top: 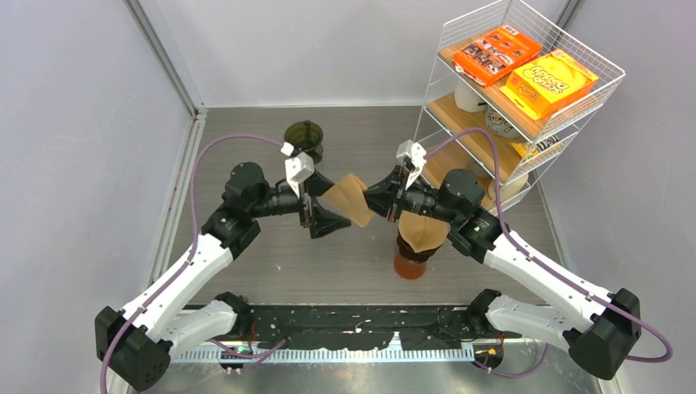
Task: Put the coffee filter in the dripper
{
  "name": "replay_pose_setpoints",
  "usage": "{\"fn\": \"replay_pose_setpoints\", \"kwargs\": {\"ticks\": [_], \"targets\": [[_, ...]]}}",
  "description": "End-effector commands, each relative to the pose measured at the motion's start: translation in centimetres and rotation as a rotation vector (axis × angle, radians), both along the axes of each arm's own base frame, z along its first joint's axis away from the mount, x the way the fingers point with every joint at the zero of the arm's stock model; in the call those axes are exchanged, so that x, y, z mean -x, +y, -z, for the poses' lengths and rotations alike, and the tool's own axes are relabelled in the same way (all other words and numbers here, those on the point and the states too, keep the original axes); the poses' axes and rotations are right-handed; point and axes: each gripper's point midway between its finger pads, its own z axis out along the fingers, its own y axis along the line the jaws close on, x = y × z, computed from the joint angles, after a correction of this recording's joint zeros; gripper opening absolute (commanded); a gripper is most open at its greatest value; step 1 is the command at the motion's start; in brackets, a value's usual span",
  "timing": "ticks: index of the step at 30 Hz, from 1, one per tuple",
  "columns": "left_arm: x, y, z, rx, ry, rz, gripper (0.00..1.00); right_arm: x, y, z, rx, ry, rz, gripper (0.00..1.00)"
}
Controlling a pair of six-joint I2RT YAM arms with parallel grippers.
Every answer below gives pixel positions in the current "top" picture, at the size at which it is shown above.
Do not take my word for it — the amber brown coffee dripper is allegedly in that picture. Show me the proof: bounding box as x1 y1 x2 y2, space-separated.
396 234 440 263

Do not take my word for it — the brown paper coffee filter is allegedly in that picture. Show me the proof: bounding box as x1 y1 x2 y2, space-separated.
398 211 450 253

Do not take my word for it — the white ceramic mug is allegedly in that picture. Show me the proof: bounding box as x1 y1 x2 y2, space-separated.
454 80 488 113

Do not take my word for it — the dark green coffee dripper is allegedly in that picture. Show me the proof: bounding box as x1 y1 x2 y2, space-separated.
284 120 324 164

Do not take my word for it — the grey green bottle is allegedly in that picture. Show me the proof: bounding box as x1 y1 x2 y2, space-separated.
467 158 492 179

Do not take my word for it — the orange snack box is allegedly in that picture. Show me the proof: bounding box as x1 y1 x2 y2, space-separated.
451 24 543 88

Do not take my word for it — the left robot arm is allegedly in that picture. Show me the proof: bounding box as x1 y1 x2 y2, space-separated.
94 159 350 392

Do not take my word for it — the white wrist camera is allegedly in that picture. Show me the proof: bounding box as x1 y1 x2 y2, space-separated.
396 140 427 190
281 142 315 197

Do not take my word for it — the white wire shelf rack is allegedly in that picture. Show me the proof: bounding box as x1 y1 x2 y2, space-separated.
415 0 625 208

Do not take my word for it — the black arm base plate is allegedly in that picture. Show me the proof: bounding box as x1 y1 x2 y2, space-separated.
215 305 501 351

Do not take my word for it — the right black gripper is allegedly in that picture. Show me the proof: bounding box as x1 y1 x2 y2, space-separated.
354 164 461 224

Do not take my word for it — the orange glass carafe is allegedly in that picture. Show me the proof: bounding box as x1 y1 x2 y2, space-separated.
393 254 428 280

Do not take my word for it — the aluminium frame rail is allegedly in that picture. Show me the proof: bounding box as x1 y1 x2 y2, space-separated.
114 309 610 365

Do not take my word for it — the yellow snack box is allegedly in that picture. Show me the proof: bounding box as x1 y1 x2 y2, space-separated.
500 49 598 121

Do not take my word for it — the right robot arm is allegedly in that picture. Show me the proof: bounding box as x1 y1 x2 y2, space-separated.
363 167 642 380

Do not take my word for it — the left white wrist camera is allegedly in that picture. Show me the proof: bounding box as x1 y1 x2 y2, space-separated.
281 142 315 197

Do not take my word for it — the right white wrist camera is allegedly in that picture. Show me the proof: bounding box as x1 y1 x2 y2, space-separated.
396 140 427 190

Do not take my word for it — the cream lettered bottle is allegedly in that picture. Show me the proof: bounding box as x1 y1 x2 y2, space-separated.
488 174 529 204

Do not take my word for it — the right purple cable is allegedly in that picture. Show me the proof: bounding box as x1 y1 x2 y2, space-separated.
424 127 674 378

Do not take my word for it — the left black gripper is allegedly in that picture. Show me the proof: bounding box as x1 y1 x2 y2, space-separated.
250 168 351 236

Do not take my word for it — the yellow black snack packet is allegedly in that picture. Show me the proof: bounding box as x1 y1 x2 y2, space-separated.
511 135 561 160

